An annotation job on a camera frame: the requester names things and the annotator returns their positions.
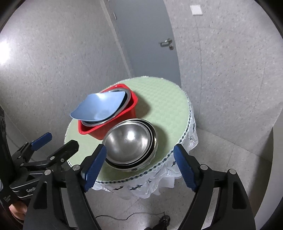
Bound blue square plate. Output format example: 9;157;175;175
70;91;126;122

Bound medium steel bowl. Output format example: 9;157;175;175
105;118;159;172

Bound large steel bowl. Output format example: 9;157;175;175
70;87;131;127

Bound small steel bowl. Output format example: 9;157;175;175
102;121;152;165

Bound left hand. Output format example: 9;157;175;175
9;201;27;220

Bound red plastic basin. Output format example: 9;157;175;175
78;83;138;140

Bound green round table mat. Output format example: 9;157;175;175
96;76;191;184

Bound grey door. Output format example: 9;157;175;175
104;1;181;85

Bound black floor cable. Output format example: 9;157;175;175
94;210;171;230

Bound silver door handle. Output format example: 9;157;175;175
159;38;173;47

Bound white wall switch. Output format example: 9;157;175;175
190;5;203;16

